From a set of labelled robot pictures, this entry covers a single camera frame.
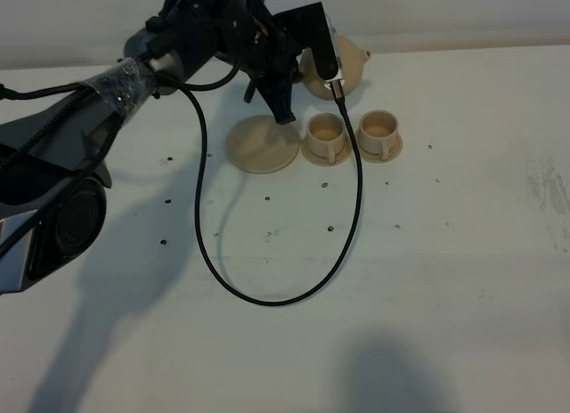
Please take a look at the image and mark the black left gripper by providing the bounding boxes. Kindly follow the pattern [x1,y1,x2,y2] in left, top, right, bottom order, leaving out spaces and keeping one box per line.
[231,0,303,125]

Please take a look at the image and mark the beige ceramic teapot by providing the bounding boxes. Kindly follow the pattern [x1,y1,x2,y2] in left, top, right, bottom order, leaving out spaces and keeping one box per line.
[299,34,371,101]

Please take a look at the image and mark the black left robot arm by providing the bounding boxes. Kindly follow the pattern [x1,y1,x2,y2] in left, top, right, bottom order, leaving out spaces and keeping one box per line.
[1,0,303,293]

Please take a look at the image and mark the large beige teapot saucer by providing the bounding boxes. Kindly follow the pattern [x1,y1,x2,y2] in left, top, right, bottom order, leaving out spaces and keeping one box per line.
[225,115,301,174]

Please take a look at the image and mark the left beige teacup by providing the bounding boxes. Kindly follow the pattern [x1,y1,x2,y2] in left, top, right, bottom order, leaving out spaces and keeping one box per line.
[306,113,346,141]

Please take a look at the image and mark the beige teacup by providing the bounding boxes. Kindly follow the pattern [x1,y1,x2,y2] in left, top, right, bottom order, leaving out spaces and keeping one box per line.
[306,113,346,141]
[358,110,399,162]

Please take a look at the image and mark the left teacup saucer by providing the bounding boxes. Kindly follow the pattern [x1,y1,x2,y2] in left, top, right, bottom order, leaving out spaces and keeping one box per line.
[301,134,352,167]

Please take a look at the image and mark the teacup saucer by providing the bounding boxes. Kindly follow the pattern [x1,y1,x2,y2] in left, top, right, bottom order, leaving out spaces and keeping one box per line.
[301,134,352,167]
[355,130,403,164]

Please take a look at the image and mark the right beige teacup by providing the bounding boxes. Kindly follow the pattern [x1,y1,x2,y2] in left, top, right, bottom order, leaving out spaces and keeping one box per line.
[358,110,399,162]

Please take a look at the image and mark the right teacup saucer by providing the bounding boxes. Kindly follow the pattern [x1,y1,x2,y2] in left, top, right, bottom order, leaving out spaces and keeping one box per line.
[355,130,403,164]

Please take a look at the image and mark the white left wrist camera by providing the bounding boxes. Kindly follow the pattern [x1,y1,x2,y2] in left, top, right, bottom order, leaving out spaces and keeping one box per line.
[273,2,344,83]

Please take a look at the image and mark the black braided camera cable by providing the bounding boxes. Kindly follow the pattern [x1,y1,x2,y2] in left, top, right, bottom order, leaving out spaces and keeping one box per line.
[153,72,364,308]

